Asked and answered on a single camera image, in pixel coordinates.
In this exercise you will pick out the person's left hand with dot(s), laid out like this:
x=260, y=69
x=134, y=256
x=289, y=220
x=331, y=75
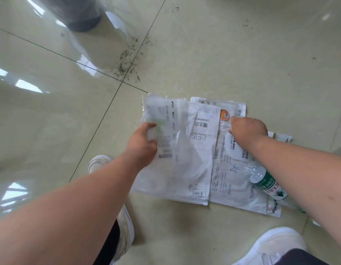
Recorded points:
x=138, y=147

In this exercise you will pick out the person's right hand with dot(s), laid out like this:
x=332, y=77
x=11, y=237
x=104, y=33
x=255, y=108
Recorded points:
x=250, y=132

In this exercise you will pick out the person's left thumb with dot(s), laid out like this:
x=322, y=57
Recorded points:
x=149, y=125

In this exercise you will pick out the person's right fingers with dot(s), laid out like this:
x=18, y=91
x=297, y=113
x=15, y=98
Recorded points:
x=234, y=126

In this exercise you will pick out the clear plastic bag with labels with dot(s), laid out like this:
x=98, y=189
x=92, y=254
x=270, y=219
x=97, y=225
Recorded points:
x=170, y=126

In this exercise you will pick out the white bag with orange sticker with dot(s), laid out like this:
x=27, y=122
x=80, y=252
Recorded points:
x=231, y=187

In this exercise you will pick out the person's left forearm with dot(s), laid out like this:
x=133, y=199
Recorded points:
x=71, y=212

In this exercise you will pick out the person's right forearm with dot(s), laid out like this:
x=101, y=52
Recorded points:
x=300, y=179

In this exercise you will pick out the small white plastic bag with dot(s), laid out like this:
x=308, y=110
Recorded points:
x=282, y=137

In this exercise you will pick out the white printed plastic bag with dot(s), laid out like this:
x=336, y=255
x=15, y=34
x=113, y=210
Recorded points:
x=195, y=165

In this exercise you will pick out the clear bottle with green label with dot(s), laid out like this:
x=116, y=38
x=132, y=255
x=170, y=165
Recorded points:
x=267, y=184

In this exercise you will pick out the scattered dark debris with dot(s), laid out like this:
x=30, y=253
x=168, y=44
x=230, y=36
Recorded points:
x=126, y=59

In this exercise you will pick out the large clear plastic sheet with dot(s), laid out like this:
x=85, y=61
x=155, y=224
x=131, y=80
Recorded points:
x=49, y=113

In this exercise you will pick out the person's left white shoe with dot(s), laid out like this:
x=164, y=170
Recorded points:
x=125, y=229

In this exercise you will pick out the person's white shoe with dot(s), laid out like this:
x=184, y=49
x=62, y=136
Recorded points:
x=272, y=245
x=125, y=229

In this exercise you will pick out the person's right white shoe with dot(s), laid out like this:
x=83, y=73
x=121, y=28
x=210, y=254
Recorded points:
x=272, y=245

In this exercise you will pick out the person's left black trouser leg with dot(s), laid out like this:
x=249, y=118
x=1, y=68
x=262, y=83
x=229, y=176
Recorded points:
x=108, y=245

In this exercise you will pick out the person's black trouser leg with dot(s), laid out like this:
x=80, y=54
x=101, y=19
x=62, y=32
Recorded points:
x=108, y=245
x=303, y=258

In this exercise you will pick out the person's right black trouser leg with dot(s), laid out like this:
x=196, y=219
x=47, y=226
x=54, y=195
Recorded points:
x=303, y=258

